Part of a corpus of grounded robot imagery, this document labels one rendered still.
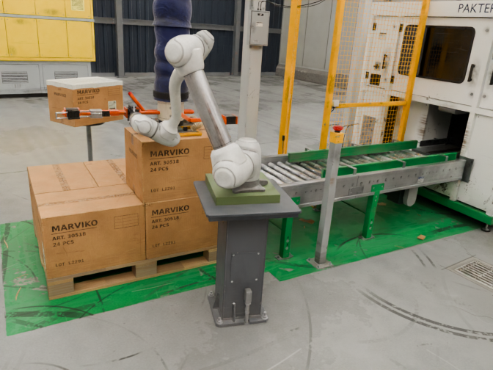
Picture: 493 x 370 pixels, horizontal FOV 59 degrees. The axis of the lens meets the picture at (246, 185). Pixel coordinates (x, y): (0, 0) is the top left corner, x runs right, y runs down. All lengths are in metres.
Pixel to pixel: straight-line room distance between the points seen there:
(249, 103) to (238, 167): 2.22
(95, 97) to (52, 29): 5.48
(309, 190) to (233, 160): 1.24
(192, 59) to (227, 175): 0.55
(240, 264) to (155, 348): 0.62
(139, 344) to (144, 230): 0.73
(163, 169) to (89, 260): 0.71
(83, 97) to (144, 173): 1.92
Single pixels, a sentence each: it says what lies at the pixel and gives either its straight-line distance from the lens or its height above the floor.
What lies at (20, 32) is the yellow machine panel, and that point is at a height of 1.25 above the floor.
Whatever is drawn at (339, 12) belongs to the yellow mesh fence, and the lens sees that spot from 4.04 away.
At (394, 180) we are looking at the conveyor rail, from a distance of 3.81.
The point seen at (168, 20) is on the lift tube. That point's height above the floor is 1.63.
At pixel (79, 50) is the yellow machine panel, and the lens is 10.11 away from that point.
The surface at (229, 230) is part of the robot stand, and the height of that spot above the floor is 0.59.
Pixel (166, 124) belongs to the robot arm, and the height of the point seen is 1.08.
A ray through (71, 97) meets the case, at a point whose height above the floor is 0.91.
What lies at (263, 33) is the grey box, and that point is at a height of 1.58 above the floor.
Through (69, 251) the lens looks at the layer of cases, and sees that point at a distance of 2.82.
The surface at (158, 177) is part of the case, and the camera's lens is 2.77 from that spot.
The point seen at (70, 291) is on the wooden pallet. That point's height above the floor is 0.03.
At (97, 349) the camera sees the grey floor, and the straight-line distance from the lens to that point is 2.54.
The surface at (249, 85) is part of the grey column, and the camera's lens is 4.21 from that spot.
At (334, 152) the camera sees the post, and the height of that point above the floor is 0.87.
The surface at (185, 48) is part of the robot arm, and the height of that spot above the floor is 1.52.
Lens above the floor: 1.63
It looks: 20 degrees down
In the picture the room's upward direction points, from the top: 4 degrees clockwise
